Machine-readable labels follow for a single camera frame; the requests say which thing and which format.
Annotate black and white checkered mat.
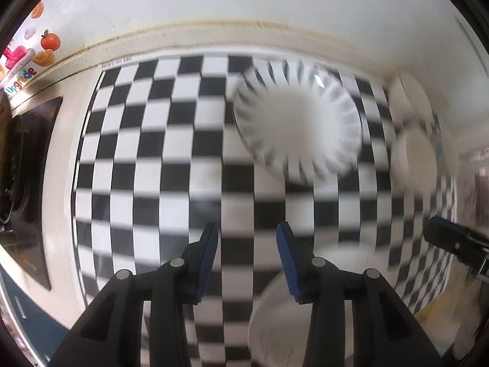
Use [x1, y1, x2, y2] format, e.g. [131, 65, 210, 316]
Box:
[72, 54, 459, 367]

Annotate white bowl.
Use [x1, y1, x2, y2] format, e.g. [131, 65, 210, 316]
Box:
[392, 128, 444, 197]
[248, 250, 386, 367]
[388, 69, 442, 131]

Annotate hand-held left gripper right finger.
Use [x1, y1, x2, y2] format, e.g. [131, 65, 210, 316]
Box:
[276, 222, 444, 367]

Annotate white fluted plate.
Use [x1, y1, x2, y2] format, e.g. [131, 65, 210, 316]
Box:
[231, 58, 363, 186]

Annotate pink wall sticker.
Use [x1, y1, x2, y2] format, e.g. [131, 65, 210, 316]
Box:
[0, 44, 36, 70]

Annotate orange fruit wall sticker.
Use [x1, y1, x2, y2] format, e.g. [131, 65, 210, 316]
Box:
[41, 30, 62, 51]

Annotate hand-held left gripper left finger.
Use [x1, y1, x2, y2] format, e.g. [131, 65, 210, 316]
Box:
[50, 222, 220, 367]

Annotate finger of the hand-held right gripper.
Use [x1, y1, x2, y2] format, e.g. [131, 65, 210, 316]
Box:
[423, 216, 489, 276]

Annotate blue cabinet front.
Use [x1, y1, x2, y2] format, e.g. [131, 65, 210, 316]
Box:
[0, 268, 74, 365]

